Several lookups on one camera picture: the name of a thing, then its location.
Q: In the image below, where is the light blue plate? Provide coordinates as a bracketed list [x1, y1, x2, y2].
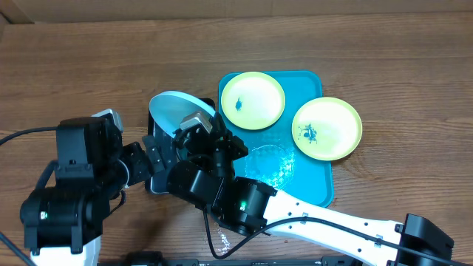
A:
[149, 91, 216, 138]

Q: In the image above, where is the yellow-green plate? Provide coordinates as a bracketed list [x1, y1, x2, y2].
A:
[291, 97, 363, 161]
[220, 72, 285, 130]

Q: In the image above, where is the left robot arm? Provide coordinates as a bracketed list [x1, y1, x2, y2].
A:
[20, 116, 165, 265]

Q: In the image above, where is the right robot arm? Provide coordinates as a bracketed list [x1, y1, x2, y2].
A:
[162, 111, 454, 265]

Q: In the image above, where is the black water tray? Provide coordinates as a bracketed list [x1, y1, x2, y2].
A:
[146, 92, 216, 194]

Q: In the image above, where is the teal plastic tray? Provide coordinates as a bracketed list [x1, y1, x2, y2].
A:
[218, 70, 334, 208]

